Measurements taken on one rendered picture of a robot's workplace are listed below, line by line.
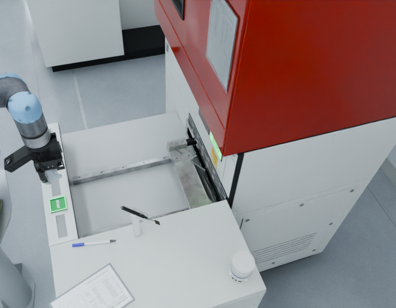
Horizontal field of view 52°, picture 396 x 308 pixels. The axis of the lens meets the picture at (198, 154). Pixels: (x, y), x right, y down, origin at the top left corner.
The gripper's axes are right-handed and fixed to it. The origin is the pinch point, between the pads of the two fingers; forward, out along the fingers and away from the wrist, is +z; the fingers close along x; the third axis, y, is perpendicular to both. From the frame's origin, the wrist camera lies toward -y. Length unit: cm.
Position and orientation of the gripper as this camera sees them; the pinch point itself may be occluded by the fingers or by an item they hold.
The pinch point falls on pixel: (46, 181)
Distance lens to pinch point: 138.5
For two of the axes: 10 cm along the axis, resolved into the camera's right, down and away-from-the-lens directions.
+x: -3.2, -7.5, 5.8
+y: 9.4, -2.2, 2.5
